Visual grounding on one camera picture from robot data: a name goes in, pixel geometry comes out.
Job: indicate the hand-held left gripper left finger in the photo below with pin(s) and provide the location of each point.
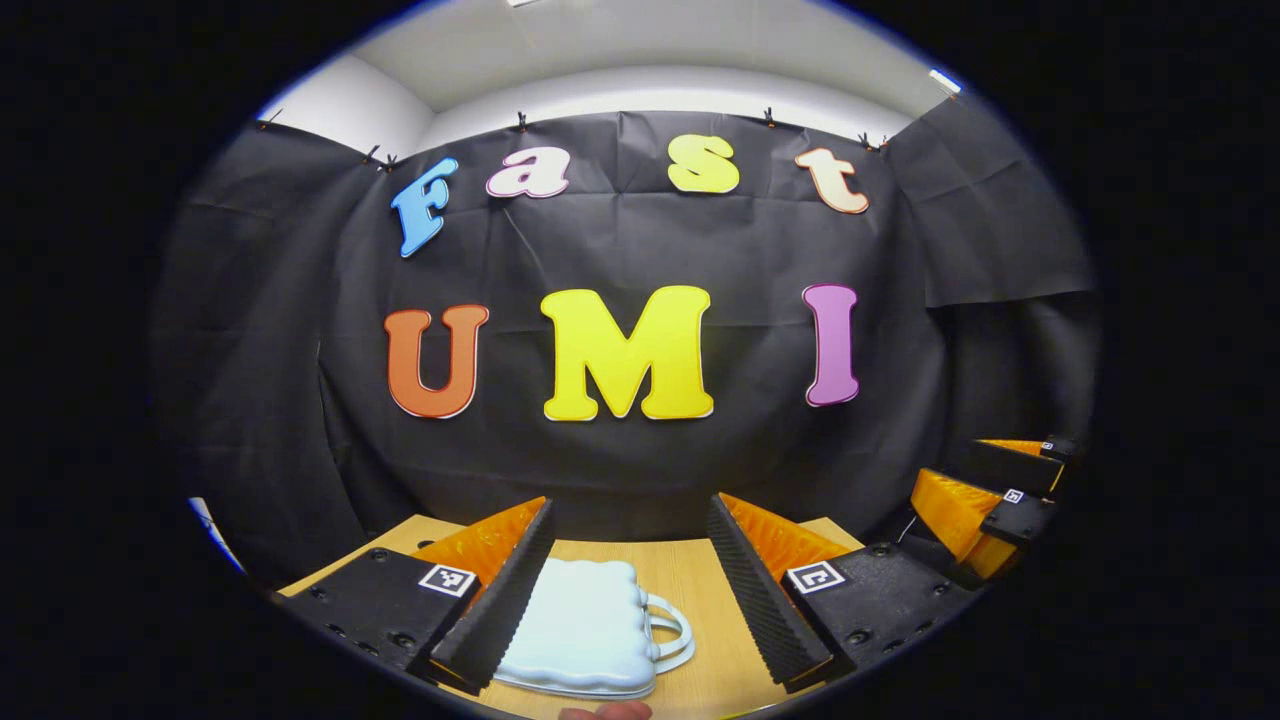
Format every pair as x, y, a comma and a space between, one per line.
510, 600

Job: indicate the black backdrop cloth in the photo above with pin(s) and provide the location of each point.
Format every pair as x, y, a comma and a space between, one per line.
620, 470

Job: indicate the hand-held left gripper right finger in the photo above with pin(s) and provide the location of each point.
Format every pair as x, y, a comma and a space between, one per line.
765, 605

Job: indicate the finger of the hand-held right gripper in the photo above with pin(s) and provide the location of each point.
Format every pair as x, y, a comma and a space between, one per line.
1010, 470
1020, 518

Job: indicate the white ceiling light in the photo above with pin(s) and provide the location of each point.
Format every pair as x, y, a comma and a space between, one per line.
945, 81

